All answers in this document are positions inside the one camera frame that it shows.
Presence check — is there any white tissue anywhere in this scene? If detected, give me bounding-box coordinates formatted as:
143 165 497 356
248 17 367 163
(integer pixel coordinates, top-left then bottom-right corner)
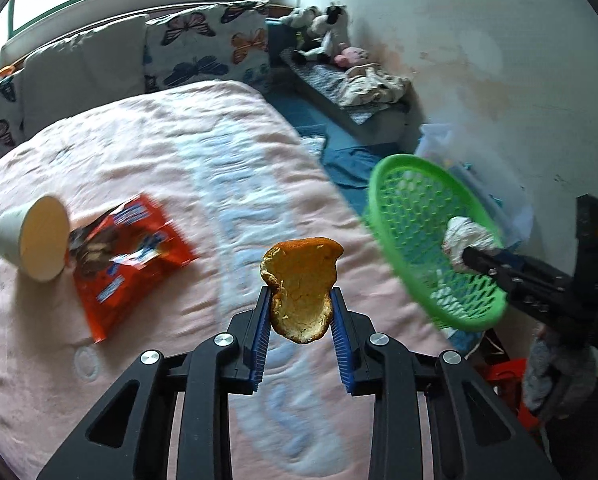
441 217 501 273

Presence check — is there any orange peel piece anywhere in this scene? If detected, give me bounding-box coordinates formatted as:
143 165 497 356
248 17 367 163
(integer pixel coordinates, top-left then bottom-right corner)
260 237 343 344

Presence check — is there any red brown snack wrapper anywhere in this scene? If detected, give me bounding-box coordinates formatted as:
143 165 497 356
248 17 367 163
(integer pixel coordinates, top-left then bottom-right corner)
66 194 196 344

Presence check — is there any white paper cup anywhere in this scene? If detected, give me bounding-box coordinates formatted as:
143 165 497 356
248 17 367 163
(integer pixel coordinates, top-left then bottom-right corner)
0 195 70 283

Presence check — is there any clear plastic storage bin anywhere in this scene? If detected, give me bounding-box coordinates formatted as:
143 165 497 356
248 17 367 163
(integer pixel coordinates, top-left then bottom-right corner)
414 124 534 248

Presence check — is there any green mesh plastic basket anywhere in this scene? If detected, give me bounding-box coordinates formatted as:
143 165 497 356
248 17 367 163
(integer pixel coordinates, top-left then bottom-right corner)
365 154 506 332

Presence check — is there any pink towel blanket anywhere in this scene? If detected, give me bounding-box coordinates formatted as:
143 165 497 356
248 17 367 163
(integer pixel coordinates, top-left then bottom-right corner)
0 81 447 479

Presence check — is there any crumpled beige cloth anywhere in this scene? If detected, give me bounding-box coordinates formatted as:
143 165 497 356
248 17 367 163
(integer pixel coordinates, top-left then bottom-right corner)
338 63 411 107

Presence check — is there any checkered bench cushion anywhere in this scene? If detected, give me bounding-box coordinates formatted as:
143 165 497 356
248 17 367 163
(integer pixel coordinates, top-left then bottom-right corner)
281 49 406 125

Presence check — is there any pink plush toy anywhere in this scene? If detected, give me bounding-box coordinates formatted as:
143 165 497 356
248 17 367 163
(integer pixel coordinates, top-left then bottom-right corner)
333 47 369 70

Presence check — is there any cow plush toy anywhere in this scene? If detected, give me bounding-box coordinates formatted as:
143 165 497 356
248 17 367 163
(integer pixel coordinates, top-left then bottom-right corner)
291 3 349 65

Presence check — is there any right butterfly cushion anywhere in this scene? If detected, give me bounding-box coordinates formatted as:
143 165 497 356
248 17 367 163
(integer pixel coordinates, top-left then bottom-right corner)
144 0 271 93

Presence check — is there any butterfly cushion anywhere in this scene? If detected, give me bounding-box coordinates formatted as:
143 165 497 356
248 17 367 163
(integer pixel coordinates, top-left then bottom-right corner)
0 72 26 159
144 0 271 93

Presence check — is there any grey white plush toy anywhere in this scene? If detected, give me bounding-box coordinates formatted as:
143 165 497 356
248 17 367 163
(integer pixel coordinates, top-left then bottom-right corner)
279 6 322 29

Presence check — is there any grey middle cushion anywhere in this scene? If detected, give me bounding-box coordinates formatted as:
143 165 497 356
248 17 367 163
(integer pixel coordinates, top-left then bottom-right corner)
21 14 148 136

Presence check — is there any left butterfly cushion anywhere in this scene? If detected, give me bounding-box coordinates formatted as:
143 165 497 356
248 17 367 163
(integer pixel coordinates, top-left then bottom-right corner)
0 72 26 159

